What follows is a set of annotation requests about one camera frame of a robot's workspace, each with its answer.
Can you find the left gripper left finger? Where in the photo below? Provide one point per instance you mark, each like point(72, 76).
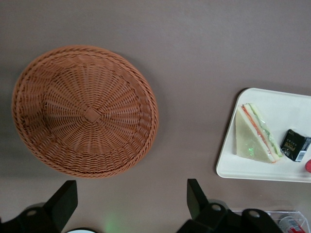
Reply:
point(56, 213)

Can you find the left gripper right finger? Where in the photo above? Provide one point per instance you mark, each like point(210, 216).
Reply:
point(201, 213)

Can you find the triangle sandwich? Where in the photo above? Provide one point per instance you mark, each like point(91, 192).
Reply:
point(247, 140)

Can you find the round brown wicker basket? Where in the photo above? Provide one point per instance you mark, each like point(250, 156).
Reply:
point(90, 114)

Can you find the cream plastic tray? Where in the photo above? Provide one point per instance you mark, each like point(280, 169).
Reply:
point(279, 109)

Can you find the clear acrylic bottle rack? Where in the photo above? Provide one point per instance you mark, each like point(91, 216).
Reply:
point(286, 213)

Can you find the red cola bottle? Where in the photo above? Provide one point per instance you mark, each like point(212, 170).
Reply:
point(290, 224)

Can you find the small black carton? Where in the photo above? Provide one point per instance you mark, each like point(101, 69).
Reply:
point(291, 145)

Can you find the red-lid small jar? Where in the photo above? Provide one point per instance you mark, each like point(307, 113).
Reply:
point(308, 166)

